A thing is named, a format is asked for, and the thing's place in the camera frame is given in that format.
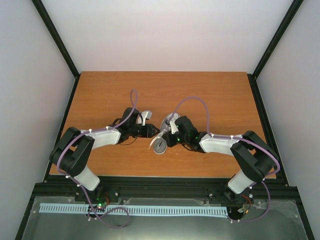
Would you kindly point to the black left table side rail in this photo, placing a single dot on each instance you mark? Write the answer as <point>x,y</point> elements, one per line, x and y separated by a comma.
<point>27,212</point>

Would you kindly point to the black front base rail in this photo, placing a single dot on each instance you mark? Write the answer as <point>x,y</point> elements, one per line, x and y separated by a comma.
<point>210,189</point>

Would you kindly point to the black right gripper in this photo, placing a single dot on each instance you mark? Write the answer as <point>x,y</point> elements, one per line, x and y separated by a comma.
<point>167,135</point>

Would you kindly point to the grey metal base plate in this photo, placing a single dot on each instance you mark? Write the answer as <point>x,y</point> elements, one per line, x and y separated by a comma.
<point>275,220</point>

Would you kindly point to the black aluminium frame post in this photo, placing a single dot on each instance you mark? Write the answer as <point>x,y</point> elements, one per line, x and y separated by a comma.
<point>44,15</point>
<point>283,26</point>

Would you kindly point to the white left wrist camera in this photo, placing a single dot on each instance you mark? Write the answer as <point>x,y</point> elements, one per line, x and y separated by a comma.
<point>145,115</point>

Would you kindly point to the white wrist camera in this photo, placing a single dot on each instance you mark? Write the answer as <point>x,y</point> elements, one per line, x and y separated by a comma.
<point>145,115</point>
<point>173,126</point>

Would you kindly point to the white shoelace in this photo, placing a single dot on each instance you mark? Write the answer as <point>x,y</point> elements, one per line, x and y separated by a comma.
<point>158,143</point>

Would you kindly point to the black right table side rail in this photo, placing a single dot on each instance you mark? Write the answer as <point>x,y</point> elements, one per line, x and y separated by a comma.
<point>267,130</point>

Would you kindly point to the grey canvas sneaker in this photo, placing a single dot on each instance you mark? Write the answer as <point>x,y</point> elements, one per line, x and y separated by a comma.
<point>165,122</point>

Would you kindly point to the black aluminium frame post left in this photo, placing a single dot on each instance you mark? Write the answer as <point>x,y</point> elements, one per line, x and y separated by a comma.
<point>44,15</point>

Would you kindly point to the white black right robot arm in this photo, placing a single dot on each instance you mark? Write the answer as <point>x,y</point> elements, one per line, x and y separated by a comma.
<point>254,157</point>

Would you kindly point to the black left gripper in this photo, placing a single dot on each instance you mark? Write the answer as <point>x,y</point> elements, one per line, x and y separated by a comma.
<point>148,132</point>

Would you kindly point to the light blue slotted cable duct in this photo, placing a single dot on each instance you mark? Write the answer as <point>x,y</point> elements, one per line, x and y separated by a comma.
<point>136,210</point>

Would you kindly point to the black table side rail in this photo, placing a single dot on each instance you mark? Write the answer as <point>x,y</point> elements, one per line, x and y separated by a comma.
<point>27,212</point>
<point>267,130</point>

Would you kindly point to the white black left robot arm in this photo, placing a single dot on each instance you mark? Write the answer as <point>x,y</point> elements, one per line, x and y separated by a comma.
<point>72,152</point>

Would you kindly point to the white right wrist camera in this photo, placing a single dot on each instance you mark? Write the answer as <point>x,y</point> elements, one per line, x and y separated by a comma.
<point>173,126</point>

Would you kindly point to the black aluminium frame post right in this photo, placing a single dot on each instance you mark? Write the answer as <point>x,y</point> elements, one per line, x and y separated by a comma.
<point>283,26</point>

